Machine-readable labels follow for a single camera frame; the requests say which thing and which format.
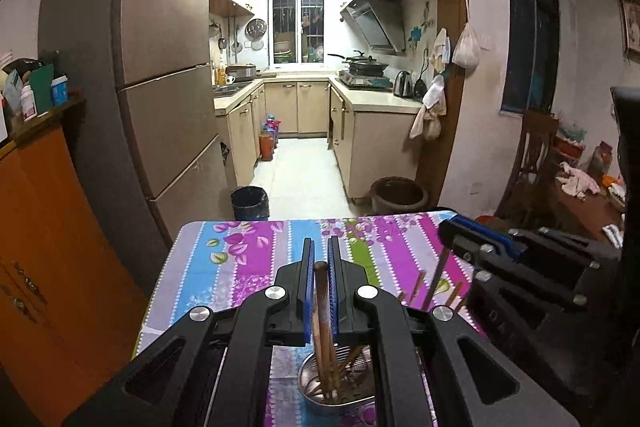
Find white hanging plastic bag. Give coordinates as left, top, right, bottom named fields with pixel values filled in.
left=451, top=0, right=481, bottom=69

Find steel electric kettle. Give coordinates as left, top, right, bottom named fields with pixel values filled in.
left=392, top=70, right=415, bottom=98

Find black trash bin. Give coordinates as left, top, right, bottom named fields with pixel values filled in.
left=230, top=186, right=270, bottom=222

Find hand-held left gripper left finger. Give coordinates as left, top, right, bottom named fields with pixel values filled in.
left=65, top=237, right=317, bottom=427

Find dark green box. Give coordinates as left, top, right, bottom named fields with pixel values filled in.
left=27, top=64, right=55, bottom=116

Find floral wall sticker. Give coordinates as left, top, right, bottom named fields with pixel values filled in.
left=405, top=0, right=437, bottom=58

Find bottles on kitchen floor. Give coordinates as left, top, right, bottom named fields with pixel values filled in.
left=257, top=113, right=282, bottom=162

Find framed wall picture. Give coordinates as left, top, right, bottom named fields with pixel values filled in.
left=618, top=0, right=640, bottom=58

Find steel range hood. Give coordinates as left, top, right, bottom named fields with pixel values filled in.
left=339, top=0, right=407, bottom=56

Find orange wooden cabinet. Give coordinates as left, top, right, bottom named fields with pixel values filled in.
left=0, top=99, right=152, bottom=390

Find set of wooden chopsticks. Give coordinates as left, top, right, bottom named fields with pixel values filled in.
left=300, top=271, right=471, bottom=408

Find cluttered wooden side table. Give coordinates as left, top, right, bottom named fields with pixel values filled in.
left=547, top=124, right=628, bottom=249

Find gas stove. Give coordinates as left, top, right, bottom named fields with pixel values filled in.
left=337, top=72, right=394, bottom=89

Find blue perforated utensil holder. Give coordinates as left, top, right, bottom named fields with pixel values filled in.
left=296, top=341, right=377, bottom=418

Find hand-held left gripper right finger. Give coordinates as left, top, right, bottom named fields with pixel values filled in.
left=326, top=237, right=581, bottom=427

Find brown ceramic jar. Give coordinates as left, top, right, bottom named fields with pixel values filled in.
left=369, top=176, right=430, bottom=217

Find brown wooden chopstick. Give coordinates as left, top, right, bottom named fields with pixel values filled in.
left=313, top=261, right=335, bottom=404
left=422, top=252, right=451, bottom=311

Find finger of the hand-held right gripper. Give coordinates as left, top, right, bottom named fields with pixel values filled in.
left=438, top=217, right=604, bottom=312
left=451, top=215, right=622, bottom=261

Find brown wooden door frame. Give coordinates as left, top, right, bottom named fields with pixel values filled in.
left=189, top=0, right=469, bottom=208

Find dark window with blue curtain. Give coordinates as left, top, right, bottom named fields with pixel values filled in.
left=499, top=0, right=560, bottom=116

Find white medicine bottle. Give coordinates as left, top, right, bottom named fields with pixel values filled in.
left=20, top=85, right=37, bottom=118

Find grey refrigerator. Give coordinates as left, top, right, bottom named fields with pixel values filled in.
left=37, top=0, right=237, bottom=254

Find blue and white cup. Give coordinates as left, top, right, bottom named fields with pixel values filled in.
left=50, top=75, right=70, bottom=106

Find black wok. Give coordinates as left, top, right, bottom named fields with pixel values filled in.
left=327, top=50, right=390, bottom=76

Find round hanging strainer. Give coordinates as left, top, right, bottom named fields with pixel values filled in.
left=245, top=17, right=266, bottom=50

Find hanging cloths and bags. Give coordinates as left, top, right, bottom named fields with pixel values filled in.
left=408, top=28, right=454, bottom=142

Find floral purple blue tablecloth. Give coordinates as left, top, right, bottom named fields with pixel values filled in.
left=135, top=210, right=489, bottom=427

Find beige lower kitchen cabinets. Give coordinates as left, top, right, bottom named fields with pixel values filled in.
left=214, top=76, right=426, bottom=204

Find dark wooden chair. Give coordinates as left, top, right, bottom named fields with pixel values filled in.
left=494, top=109, right=560, bottom=229

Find kitchen window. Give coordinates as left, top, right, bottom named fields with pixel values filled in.
left=269, top=0, right=329, bottom=66

